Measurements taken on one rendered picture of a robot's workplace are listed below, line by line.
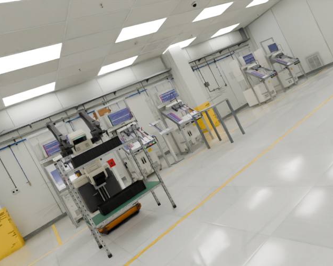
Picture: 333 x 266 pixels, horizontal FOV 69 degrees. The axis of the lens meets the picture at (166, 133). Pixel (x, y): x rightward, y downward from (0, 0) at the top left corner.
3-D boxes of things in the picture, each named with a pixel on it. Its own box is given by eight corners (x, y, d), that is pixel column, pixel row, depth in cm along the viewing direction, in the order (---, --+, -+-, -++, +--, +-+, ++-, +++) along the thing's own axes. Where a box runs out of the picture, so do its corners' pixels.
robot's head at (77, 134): (69, 142, 326) (66, 134, 317) (83, 136, 337) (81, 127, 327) (73, 148, 317) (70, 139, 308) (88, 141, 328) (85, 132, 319)
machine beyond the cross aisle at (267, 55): (309, 76, 855) (286, 28, 846) (298, 84, 814) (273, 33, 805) (276, 90, 973) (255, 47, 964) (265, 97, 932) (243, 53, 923)
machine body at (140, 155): (163, 168, 562) (151, 144, 560) (139, 183, 528) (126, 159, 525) (152, 170, 619) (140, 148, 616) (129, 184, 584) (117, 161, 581)
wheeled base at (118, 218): (92, 228, 361) (84, 214, 360) (127, 204, 393) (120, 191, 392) (102, 236, 303) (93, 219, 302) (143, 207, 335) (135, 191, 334)
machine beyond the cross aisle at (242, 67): (288, 91, 784) (262, 37, 775) (274, 99, 743) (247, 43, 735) (255, 103, 902) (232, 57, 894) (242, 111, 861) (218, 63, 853)
